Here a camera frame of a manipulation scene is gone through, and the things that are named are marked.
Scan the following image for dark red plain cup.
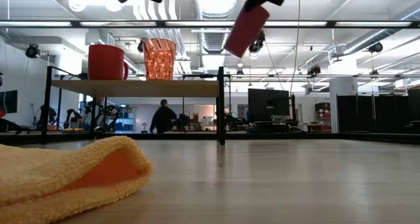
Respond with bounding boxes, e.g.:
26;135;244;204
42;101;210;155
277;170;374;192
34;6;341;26
224;5;270;58

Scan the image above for red plastic mug with handle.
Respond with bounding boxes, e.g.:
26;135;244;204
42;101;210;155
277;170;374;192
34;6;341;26
87;44;129;81

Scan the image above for orange faceted glass cup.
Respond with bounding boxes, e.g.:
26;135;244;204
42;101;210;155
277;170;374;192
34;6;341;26
143;37;177;81

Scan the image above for black computer monitor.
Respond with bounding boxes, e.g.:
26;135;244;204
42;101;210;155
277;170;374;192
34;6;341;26
247;88;291;123

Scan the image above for person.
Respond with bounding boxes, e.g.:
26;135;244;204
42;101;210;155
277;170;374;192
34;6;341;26
150;99;178;134

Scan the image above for white square column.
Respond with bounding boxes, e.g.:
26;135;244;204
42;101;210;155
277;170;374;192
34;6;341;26
329;78;359;134

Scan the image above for black partition panels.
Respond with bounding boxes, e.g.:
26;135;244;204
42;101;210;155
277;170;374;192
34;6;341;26
337;88;420;135

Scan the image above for yellow microfibre cloth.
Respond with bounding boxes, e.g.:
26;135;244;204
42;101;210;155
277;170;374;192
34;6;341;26
0;135;154;224

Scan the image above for silver ceiling ventilation duct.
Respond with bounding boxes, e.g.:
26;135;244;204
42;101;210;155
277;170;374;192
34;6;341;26
193;0;240;54

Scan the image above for black ceiling-mounted camera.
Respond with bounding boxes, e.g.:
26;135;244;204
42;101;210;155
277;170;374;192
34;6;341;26
248;30;266;54
25;43;41;59
367;41;384;55
306;65;322;77

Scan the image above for hanging thin cable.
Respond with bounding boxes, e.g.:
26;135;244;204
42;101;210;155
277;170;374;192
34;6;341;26
289;0;302;94

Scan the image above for black overhead light bar frame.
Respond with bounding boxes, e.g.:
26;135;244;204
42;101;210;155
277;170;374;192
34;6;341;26
0;19;420;30

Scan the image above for wooden shelf with black frame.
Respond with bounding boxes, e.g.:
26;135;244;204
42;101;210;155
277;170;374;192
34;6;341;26
41;65;232;145

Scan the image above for black table edge rail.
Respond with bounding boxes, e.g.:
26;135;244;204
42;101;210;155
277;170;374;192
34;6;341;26
0;131;420;145

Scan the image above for black wall-mounted screen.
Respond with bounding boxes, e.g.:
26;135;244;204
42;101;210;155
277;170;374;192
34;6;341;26
0;89;18;115

